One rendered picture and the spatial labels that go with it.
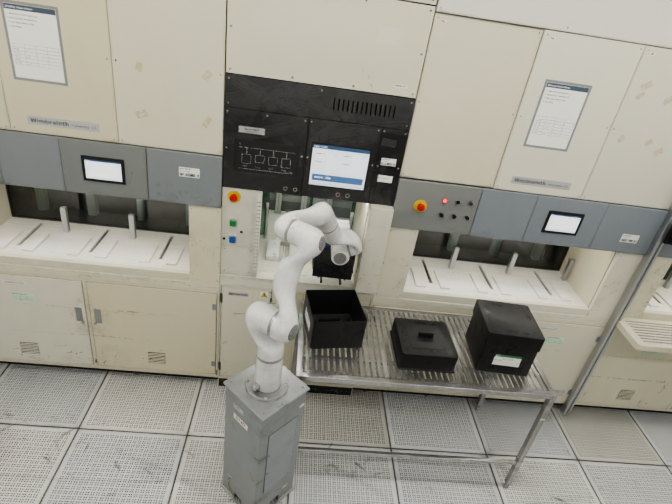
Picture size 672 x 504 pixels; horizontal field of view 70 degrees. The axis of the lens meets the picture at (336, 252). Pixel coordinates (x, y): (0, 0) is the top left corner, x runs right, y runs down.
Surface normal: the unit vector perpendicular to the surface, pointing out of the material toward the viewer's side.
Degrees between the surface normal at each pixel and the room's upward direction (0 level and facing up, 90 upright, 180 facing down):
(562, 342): 90
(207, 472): 0
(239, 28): 89
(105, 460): 0
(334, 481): 0
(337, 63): 92
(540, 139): 90
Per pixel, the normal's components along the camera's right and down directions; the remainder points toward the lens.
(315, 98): 0.04, 0.51
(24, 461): 0.14, -0.86
